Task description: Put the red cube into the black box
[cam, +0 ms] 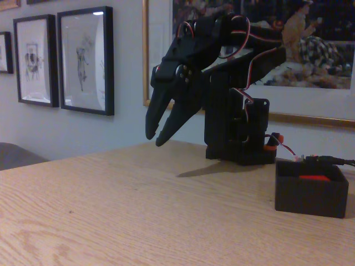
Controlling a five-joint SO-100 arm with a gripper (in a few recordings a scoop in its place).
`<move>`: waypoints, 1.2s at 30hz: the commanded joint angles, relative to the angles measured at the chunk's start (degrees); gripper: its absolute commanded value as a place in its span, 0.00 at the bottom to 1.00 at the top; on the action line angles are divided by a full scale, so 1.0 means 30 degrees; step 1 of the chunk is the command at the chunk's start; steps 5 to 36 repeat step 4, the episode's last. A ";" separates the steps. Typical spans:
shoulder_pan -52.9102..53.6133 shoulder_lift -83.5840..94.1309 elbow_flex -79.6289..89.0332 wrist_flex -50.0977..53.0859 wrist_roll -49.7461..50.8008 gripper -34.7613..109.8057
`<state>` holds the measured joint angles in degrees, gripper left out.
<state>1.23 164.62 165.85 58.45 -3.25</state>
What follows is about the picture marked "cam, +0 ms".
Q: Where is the red cube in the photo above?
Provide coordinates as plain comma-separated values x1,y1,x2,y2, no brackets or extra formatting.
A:
298,174,331,183

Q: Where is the black box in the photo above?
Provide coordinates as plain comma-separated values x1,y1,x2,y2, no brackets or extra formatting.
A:
274,160,349,219

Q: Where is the black framed figure drawing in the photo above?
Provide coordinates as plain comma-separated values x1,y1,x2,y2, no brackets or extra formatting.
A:
57,6,115,116

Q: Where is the black orange table clamp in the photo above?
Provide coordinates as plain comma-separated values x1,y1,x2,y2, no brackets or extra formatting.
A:
263,132,285,152

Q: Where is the black framed dog drawing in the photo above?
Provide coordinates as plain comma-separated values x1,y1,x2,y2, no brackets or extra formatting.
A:
13,14,60,108

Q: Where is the controller board with connectors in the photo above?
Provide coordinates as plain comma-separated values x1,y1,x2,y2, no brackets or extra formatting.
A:
290,154,320,164

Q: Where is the large gold framed painting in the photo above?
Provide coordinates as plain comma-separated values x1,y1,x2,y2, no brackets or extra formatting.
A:
142,0,355,130

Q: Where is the small black framed picture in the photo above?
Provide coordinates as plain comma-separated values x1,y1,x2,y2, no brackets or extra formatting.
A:
0,31,14,74

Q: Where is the short looped servo cable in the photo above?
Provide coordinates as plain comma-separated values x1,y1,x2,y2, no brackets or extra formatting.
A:
176,22,196,40

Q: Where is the long red white servo cable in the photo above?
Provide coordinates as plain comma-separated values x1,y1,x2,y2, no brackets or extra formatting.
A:
229,15,281,106

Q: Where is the servo cable to controller board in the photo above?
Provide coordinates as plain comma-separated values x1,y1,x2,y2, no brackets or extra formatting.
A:
265,134,297,159

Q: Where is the black power cable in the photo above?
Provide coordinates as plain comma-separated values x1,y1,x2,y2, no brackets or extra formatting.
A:
318,156,355,167

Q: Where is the gold picture frame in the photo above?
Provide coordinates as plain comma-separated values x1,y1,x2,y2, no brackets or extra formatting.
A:
0,0,22,12

